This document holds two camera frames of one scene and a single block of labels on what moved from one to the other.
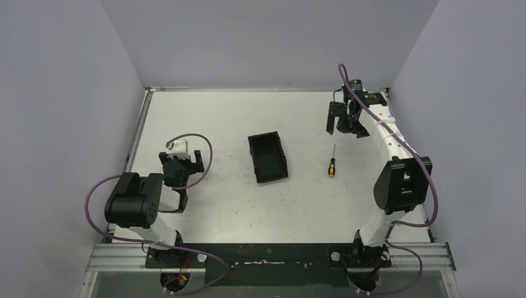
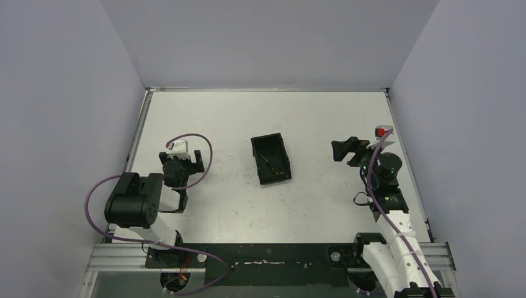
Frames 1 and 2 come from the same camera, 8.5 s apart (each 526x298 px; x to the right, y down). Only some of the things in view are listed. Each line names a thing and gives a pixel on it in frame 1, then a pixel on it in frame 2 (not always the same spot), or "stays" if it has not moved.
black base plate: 276,265 stays
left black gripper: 191,165 stays
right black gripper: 336,109 -> 353,145
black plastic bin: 268,156 stays
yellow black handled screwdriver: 332,166 -> 276,170
